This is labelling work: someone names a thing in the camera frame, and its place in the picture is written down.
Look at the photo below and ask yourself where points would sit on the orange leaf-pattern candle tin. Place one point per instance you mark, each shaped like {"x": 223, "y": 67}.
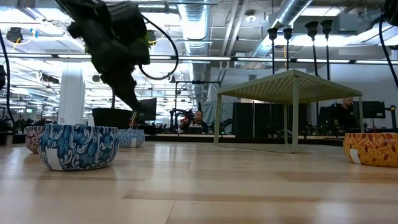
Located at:
{"x": 373, "y": 149}

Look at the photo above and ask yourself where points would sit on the black aluminium table frame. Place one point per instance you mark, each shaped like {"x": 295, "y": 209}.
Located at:
{"x": 186, "y": 140}

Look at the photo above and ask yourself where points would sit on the dark blue floral candle tin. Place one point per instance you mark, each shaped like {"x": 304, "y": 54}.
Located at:
{"x": 77, "y": 146}

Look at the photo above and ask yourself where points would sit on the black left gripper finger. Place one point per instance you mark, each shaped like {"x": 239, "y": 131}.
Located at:
{"x": 119, "y": 87}
{"x": 132, "y": 85}

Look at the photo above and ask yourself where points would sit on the black background station frame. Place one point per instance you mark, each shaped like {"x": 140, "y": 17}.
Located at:
{"x": 199, "y": 82}

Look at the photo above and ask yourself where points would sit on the green perforated metal shelf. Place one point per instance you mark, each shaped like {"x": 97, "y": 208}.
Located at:
{"x": 280, "y": 88}

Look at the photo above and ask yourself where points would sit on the wooden background table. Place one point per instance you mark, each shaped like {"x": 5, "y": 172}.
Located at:
{"x": 174, "y": 135}

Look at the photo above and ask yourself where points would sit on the black monitor stand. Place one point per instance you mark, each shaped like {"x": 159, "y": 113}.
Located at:
{"x": 394, "y": 118}

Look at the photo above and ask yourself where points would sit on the red patterned candle tin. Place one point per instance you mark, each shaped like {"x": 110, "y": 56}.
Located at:
{"x": 33, "y": 140}

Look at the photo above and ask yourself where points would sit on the person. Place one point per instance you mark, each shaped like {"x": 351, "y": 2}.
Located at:
{"x": 345, "y": 115}
{"x": 199, "y": 119}

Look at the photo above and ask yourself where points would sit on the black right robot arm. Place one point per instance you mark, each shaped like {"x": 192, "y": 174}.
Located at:
{"x": 392, "y": 11}

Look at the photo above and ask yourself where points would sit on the black partition panels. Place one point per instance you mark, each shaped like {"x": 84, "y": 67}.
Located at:
{"x": 245, "y": 119}

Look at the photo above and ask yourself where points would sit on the black background robot arm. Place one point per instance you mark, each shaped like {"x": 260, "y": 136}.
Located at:
{"x": 180, "y": 112}

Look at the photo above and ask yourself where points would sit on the white building column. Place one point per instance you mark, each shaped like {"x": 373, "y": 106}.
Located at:
{"x": 71, "y": 93}

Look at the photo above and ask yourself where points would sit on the black background monitor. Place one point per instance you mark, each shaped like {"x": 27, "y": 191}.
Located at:
{"x": 147, "y": 109}
{"x": 373, "y": 109}

